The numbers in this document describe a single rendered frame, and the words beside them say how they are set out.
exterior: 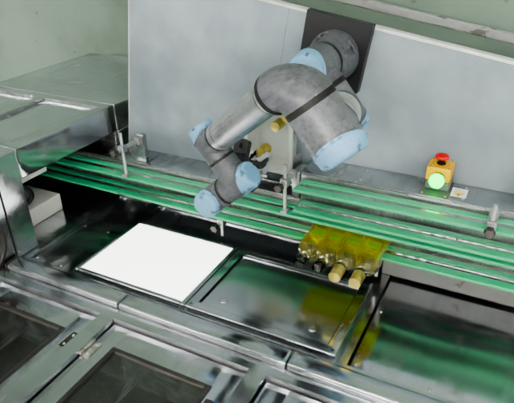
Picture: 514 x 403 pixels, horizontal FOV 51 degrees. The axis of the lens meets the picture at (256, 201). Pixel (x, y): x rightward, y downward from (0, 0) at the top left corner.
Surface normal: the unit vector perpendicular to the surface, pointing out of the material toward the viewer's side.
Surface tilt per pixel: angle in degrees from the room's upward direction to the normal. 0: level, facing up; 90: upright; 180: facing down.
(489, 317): 90
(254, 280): 90
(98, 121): 90
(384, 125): 0
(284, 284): 90
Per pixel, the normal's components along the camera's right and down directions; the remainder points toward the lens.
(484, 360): -0.03, -0.88
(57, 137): 0.89, 0.20
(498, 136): -0.46, 0.44
